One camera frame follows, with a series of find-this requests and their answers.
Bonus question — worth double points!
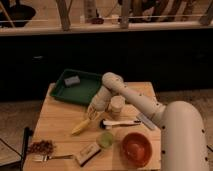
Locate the yellow banana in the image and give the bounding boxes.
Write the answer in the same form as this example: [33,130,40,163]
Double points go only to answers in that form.
[71,119,91,135]

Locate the green round lid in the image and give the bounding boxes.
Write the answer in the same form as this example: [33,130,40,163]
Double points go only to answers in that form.
[97,132,114,148]

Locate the wooden block with dark edge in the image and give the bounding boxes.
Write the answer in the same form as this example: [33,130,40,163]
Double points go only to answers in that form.
[75,142,101,167]

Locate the white cylindrical cup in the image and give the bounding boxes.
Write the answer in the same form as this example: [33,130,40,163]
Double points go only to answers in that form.
[110,95,125,117]

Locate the grey striped card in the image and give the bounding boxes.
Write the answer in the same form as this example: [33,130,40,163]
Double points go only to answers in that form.
[136,113,155,131]

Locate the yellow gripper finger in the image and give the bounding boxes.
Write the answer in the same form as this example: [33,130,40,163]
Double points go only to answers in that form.
[93,112,101,120]
[87,109,94,120]

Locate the black and white brush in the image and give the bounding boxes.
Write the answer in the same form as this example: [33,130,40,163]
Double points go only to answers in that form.
[100,119,141,129]

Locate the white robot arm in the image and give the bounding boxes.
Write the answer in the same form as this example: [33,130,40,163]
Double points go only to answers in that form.
[87,72,210,171]

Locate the green plastic tray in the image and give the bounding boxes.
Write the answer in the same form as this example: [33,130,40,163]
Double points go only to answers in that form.
[50,69,102,106]

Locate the silver fork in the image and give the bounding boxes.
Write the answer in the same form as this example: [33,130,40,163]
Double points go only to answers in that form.
[33,155,74,162]

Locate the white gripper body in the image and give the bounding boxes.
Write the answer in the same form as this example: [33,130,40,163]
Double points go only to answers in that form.
[88,86,112,111]

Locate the grey sponge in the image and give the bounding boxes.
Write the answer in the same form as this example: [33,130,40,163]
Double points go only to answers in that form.
[64,76,80,87]

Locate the brown nut pile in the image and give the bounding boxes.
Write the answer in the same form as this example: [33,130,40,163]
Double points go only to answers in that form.
[27,140,54,155]

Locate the orange bowl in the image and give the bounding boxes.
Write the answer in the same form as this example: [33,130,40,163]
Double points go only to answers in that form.
[120,132,152,167]

